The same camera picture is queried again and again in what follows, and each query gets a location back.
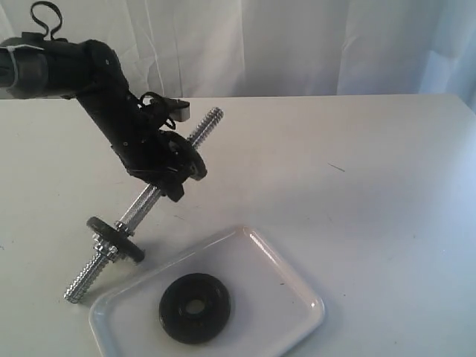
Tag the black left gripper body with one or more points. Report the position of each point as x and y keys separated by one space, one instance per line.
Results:
x=144 y=142

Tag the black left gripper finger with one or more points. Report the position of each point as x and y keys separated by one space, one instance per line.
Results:
x=173 y=181

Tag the chrome threaded dumbbell bar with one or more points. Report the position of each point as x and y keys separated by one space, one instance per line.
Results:
x=128 y=222

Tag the black weight plate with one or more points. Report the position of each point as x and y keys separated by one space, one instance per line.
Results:
x=117 y=238
x=187 y=161
x=195 y=308

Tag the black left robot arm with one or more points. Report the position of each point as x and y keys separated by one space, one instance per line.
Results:
x=88 y=72

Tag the chrome spin-lock collar nut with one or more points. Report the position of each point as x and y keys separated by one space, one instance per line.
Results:
x=107 y=250

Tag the white backdrop curtain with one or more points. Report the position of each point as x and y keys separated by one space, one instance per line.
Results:
x=284 y=48

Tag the white rectangular tray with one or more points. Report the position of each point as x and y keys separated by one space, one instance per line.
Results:
x=272 y=307

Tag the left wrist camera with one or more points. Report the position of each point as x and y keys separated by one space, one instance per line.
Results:
x=178 y=110

